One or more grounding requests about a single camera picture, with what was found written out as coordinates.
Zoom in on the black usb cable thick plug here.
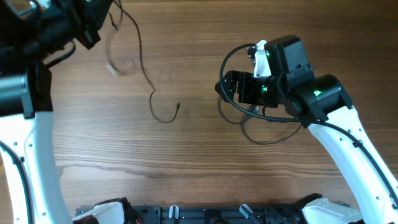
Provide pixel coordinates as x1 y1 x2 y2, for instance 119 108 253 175
217 96 302 146

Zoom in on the black micro usb cable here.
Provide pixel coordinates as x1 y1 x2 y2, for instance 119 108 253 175
105 0 182 124

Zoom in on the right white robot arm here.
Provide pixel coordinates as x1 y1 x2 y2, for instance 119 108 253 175
215 35 397 223

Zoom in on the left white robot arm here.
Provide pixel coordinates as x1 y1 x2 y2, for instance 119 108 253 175
1 1 128 223

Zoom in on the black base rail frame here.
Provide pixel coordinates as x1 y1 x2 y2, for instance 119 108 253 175
74 203 352 224

